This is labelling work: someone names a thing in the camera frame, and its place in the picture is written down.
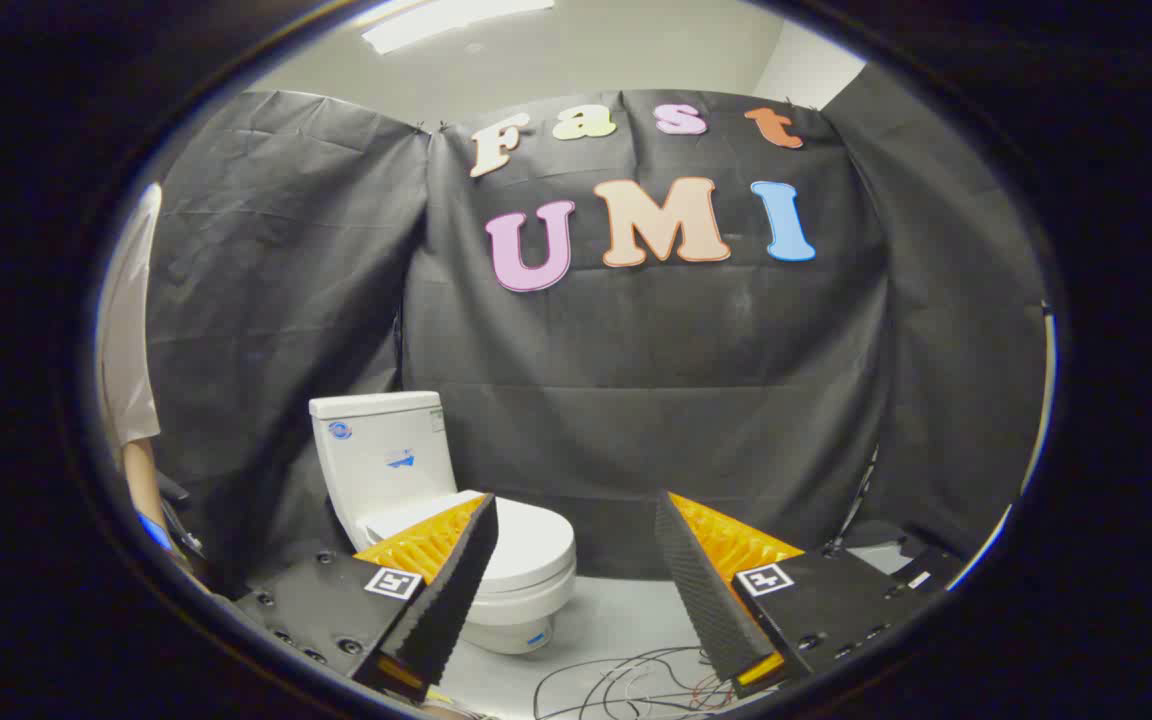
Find black backdrop cloth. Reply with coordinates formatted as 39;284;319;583
141;62;1049;601

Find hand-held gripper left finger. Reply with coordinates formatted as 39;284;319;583
233;492;500;703

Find white toilet lid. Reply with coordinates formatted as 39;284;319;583
366;490;577;593

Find tangle of floor cables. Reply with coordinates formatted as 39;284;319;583
533;645;737;720

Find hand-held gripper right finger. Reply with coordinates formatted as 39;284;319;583
654;490;937;699

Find white toilet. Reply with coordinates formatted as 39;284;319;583
309;391;578;656

